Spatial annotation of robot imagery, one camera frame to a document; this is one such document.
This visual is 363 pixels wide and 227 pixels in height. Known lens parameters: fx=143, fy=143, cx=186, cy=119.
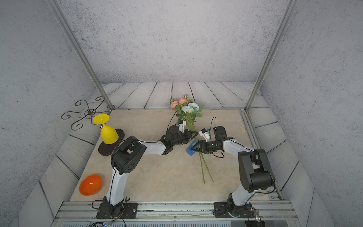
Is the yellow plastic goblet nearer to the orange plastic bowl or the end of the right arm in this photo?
the orange plastic bowl

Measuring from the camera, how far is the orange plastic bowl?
0.79m

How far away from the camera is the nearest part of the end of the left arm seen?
0.77m

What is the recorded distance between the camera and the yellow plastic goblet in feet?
2.37

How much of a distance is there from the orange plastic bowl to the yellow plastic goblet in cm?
22

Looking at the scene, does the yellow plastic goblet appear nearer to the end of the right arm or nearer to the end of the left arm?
the end of the left arm

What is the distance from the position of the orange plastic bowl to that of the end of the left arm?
1.34ft

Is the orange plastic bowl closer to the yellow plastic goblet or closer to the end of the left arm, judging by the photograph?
the yellow plastic goblet

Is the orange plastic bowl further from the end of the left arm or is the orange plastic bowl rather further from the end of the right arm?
the end of the right arm

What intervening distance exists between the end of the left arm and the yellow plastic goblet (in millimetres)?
263

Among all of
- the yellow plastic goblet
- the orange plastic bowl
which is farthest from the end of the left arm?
the orange plastic bowl
